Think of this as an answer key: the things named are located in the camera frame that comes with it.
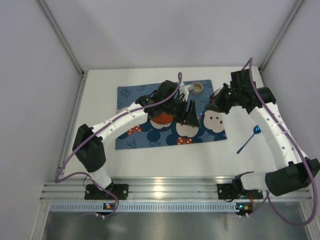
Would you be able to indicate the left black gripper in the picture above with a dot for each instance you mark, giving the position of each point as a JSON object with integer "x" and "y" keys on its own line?
{"x": 183, "y": 111}

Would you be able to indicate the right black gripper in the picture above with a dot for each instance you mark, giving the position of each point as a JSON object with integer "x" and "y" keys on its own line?
{"x": 222, "y": 97}

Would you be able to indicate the small beige cup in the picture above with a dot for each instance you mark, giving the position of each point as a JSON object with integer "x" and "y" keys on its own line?
{"x": 197, "y": 88}

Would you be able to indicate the red round plate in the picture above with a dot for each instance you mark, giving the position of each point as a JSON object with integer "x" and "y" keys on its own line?
{"x": 163, "y": 119}

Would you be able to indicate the blue cartoon mouse placemat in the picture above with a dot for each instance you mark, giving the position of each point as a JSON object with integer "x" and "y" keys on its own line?
{"x": 164, "y": 132}

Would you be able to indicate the blue metal spoon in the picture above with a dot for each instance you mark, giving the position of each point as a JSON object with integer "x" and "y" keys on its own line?
{"x": 256, "y": 131}

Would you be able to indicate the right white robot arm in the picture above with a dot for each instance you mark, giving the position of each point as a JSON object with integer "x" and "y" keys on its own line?
{"x": 290, "y": 173}

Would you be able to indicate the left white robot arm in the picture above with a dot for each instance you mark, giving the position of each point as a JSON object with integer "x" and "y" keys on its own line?
{"x": 89, "y": 145}

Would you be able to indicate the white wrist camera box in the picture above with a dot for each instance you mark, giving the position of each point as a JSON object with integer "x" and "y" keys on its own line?
{"x": 184, "y": 92}

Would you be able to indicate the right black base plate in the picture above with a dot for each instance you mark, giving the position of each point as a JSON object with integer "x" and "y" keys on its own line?
{"x": 227, "y": 192}

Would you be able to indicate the aluminium mounting rail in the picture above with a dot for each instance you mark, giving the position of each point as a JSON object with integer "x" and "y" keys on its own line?
{"x": 143, "y": 188}

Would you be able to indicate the perforated metal cable tray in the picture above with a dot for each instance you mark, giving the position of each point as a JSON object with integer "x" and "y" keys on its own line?
{"x": 148, "y": 207}

